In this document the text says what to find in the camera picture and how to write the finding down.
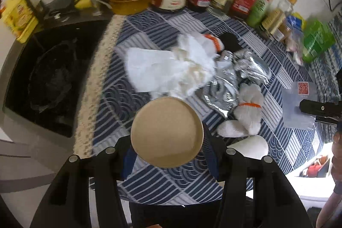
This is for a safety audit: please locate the small brown jar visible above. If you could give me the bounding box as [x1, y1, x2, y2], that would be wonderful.
[273, 20, 292, 42]

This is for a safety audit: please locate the clear plastic packet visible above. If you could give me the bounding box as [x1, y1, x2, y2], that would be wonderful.
[285, 28, 304, 66]

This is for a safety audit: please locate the small seasoning bottle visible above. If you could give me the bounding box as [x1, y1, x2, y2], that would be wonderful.
[260, 0, 297, 36]

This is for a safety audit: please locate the green tea bottle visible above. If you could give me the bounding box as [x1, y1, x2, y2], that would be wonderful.
[245, 0, 273, 28]

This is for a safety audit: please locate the blue white patterned tablecloth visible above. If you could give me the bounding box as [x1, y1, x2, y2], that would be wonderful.
[73, 9, 325, 204]

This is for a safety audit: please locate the ethnic pattern blue cloth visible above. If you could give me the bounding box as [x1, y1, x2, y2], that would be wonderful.
[310, 11, 341, 103]

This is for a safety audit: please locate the black sock ball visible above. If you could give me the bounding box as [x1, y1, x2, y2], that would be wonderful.
[218, 32, 246, 54]

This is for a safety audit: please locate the silver foil roll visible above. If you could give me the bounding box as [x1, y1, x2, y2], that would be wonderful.
[217, 49, 272, 85]

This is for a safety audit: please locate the person's right forearm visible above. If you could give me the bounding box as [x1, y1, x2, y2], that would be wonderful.
[315, 182, 341, 227]

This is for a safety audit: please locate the yellow dish soap bottle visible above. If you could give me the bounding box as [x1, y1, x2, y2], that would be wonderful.
[1, 0, 38, 43]

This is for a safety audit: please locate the blue yellow packet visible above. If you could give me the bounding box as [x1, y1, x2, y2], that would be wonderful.
[286, 12, 307, 31]

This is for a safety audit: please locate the silver foil bag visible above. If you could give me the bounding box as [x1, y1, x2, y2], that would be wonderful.
[195, 68, 239, 119]

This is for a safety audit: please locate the black trash bag bin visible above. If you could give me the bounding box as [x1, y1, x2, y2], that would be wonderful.
[28, 38, 92, 119]

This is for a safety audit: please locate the yellow sponge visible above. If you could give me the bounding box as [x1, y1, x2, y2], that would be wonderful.
[74, 0, 93, 10]

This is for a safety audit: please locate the black kitchen sink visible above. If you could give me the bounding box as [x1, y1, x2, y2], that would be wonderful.
[5, 11, 112, 138]

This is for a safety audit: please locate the white paper cup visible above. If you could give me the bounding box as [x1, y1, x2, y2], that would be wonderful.
[228, 135, 269, 160]

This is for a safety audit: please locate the white tissue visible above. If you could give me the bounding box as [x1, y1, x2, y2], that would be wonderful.
[125, 32, 218, 100]

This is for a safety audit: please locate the white sock orange band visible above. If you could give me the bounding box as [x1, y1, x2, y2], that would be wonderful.
[197, 34, 224, 56]
[216, 83, 264, 138]

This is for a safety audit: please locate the green snack bag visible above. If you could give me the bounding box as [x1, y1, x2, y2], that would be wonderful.
[303, 18, 336, 64]

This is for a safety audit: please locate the person's right hand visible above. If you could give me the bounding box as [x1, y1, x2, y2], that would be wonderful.
[331, 132, 342, 182]

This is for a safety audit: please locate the steel soap dispenser pump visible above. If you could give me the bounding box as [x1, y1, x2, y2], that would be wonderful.
[90, 0, 112, 16]

